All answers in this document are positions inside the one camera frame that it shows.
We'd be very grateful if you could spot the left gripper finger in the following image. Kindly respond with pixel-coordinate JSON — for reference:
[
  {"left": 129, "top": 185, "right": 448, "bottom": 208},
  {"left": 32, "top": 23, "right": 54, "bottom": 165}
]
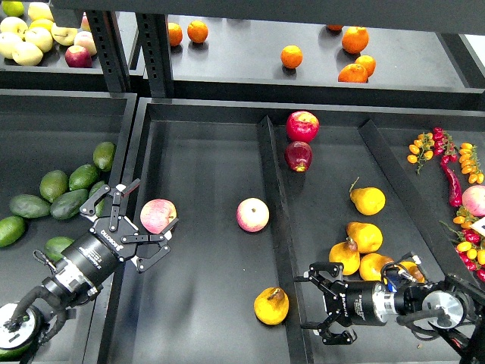
[
  {"left": 78, "top": 178, "right": 142, "bottom": 233},
  {"left": 120, "top": 218, "right": 179, "bottom": 273}
]

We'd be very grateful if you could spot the yellow apple front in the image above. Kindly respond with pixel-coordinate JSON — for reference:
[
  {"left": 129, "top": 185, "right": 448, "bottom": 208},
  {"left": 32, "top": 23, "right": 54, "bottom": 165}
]
[{"left": 12, "top": 42, "right": 43, "bottom": 66}]

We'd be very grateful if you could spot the yellow pear with stem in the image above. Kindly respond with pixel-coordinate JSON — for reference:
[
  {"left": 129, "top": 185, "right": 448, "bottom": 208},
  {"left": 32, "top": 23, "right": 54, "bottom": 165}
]
[{"left": 253, "top": 287, "right": 289, "bottom": 325}]

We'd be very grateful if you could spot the black tray divider left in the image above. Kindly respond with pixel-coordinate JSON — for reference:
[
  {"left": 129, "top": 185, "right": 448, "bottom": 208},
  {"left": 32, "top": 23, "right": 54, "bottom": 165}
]
[{"left": 257, "top": 115, "right": 313, "bottom": 363}]

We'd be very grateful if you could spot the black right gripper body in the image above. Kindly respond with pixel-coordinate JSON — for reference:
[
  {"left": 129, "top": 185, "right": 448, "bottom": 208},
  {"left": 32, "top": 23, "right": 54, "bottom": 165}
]
[{"left": 323, "top": 281, "right": 386, "bottom": 326}]

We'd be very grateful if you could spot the dark red apple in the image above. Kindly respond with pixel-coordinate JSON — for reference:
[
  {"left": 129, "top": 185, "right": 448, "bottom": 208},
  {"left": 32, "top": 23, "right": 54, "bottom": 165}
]
[{"left": 284, "top": 141, "right": 313, "bottom": 173}]

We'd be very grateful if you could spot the bright red apple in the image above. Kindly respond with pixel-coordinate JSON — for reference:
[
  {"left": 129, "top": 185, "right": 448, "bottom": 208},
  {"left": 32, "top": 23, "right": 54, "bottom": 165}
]
[{"left": 286, "top": 111, "right": 320, "bottom": 143}]

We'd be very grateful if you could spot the yellow pear lower centre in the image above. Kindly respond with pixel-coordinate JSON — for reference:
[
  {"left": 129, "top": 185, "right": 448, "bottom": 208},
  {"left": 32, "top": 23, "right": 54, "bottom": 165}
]
[{"left": 358, "top": 253, "right": 394, "bottom": 281}]

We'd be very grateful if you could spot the pink apple centre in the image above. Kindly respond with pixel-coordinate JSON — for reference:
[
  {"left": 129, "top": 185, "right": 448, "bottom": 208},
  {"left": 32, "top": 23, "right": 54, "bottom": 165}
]
[{"left": 236, "top": 198, "right": 269, "bottom": 233}]

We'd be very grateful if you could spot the red cherry tomato bunch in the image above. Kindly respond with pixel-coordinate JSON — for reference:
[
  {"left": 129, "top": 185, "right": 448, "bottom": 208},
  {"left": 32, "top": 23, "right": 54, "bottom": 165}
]
[{"left": 432, "top": 127, "right": 458, "bottom": 165}]

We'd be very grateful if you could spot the red apple on shelf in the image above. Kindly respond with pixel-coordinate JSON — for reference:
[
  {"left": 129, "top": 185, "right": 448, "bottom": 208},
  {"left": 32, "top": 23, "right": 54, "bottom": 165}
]
[{"left": 64, "top": 45, "right": 92, "bottom": 68}]

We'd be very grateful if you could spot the yellow pear top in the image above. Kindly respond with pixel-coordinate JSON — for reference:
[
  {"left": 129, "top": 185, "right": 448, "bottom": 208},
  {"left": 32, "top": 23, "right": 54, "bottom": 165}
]
[{"left": 349, "top": 177, "right": 386, "bottom": 216}]

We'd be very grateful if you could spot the green avocado narrow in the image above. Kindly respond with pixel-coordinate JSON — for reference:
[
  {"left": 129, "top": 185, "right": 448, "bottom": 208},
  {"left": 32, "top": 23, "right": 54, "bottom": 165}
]
[{"left": 89, "top": 180, "right": 105, "bottom": 217}]

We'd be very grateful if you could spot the yellow apple middle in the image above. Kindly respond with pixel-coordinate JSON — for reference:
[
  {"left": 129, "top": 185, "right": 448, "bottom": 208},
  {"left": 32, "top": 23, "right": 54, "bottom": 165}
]
[{"left": 24, "top": 27, "right": 53, "bottom": 53}]

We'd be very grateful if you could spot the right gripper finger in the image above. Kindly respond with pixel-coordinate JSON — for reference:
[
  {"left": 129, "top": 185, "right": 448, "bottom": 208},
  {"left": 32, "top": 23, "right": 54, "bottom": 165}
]
[
  {"left": 293, "top": 262, "right": 344, "bottom": 292},
  {"left": 300, "top": 310, "right": 358, "bottom": 346}
]

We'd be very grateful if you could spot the dark avocado middle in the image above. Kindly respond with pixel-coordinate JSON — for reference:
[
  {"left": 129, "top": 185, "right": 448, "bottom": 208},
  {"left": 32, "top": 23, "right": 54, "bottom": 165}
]
[{"left": 50, "top": 189, "right": 89, "bottom": 221}]

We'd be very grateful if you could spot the dark green avocado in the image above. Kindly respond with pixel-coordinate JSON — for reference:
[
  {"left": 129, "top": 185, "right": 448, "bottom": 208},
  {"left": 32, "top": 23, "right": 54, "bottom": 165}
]
[{"left": 44, "top": 236, "right": 74, "bottom": 262}]

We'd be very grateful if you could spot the black shelf post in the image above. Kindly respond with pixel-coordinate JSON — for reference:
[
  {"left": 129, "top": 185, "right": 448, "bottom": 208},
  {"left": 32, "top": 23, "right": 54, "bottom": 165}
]
[
  {"left": 136, "top": 13, "right": 175, "bottom": 99},
  {"left": 86, "top": 10, "right": 131, "bottom": 93}
]

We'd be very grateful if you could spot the red chili pepper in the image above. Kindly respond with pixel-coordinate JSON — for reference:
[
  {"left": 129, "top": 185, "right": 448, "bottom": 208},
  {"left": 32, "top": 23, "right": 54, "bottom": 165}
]
[{"left": 441, "top": 164, "right": 462, "bottom": 208}]

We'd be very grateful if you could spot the green avocado round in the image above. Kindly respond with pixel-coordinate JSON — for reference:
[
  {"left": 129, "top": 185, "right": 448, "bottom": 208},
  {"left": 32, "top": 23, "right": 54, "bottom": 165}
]
[{"left": 39, "top": 170, "right": 68, "bottom": 203}]

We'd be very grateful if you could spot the yellow pear middle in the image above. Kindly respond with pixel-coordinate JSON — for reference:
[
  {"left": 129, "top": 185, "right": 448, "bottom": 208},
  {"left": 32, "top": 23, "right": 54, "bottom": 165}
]
[{"left": 346, "top": 221, "right": 383, "bottom": 254}]

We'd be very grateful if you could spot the orange near post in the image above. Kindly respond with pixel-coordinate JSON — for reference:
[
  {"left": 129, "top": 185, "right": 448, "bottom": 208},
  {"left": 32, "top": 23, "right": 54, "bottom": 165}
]
[{"left": 167, "top": 22, "right": 183, "bottom": 47}]

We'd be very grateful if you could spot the yellow apple with stem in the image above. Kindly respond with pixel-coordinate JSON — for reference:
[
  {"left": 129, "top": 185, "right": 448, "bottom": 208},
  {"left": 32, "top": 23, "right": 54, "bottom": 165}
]
[{"left": 51, "top": 23, "right": 78, "bottom": 46}]

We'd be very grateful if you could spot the yellow pear right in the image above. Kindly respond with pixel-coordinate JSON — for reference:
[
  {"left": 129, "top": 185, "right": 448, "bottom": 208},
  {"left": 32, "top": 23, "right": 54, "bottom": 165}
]
[{"left": 398, "top": 261, "right": 426, "bottom": 283}]

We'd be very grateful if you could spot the pink apple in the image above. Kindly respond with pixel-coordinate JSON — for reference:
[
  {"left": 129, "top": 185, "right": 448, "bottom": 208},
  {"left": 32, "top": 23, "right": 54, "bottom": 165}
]
[
  {"left": 236, "top": 198, "right": 269, "bottom": 233},
  {"left": 139, "top": 199, "right": 177, "bottom": 234}
]

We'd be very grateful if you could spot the mixed cherry tomatoes lower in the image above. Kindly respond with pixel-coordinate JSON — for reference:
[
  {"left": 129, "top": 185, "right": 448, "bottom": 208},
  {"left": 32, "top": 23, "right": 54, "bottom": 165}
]
[{"left": 440, "top": 206, "right": 484, "bottom": 282}]

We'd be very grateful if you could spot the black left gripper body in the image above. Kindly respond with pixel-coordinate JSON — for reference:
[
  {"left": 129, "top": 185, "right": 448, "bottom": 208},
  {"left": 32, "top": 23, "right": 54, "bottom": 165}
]
[{"left": 60, "top": 217, "right": 139, "bottom": 292}]

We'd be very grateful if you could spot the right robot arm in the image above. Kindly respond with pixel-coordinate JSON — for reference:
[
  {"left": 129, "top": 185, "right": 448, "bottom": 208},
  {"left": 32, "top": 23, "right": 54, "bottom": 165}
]
[{"left": 294, "top": 254, "right": 484, "bottom": 363}]

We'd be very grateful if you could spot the orange cherry tomato bunch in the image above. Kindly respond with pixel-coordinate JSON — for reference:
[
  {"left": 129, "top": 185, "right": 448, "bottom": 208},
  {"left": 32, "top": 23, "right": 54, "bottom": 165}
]
[{"left": 406, "top": 132, "right": 435, "bottom": 174}]

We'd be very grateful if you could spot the black shelf post right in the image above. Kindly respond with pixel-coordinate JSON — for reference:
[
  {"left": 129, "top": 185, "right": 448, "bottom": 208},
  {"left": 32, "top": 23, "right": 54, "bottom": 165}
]
[{"left": 136, "top": 13, "right": 175, "bottom": 99}]

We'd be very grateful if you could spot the dark avocado left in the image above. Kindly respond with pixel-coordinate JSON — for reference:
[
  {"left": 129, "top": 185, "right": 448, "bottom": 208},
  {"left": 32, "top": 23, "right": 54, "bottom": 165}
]
[{"left": 9, "top": 194, "right": 51, "bottom": 219}]

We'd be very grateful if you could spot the pale pink apple shelf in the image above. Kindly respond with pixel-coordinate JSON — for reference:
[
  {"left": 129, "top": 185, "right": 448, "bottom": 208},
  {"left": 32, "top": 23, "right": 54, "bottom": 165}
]
[{"left": 74, "top": 31, "right": 97, "bottom": 57}]

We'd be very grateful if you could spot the light green avocado edge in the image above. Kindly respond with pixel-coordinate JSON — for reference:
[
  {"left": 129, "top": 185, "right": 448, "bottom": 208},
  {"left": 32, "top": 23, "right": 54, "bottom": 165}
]
[{"left": 0, "top": 215, "right": 27, "bottom": 248}]

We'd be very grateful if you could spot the yellow pear left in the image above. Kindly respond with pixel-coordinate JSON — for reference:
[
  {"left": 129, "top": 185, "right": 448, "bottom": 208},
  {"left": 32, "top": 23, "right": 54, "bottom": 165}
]
[{"left": 328, "top": 237, "right": 361, "bottom": 275}]

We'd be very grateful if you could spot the black shelf post left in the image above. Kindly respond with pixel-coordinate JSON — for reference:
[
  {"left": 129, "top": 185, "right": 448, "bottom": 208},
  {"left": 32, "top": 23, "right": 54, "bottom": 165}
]
[{"left": 86, "top": 10, "right": 131, "bottom": 93}]

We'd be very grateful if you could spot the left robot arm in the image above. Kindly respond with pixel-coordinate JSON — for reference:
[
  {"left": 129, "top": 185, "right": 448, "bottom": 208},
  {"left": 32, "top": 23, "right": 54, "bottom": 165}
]
[{"left": 1, "top": 180, "right": 178, "bottom": 363}]

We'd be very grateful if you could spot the pink apple right edge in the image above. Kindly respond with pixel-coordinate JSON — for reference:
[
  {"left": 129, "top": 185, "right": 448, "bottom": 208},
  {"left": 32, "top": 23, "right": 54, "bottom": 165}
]
[{"left": 462, "top": 185, "right": 485, "bottom": 217}]

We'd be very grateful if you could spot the green avocado top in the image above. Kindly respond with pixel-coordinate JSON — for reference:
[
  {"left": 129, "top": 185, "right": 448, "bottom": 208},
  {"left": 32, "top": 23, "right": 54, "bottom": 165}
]
[{"left": 92, "top": 141, "right": 116, "bottom": 172}]

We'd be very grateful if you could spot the pink apple left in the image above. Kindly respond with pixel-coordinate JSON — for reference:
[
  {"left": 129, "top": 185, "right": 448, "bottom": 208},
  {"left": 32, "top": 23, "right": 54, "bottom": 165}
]
[{"left": 139, "top": 199, "right": 177, "bottom": 234}]

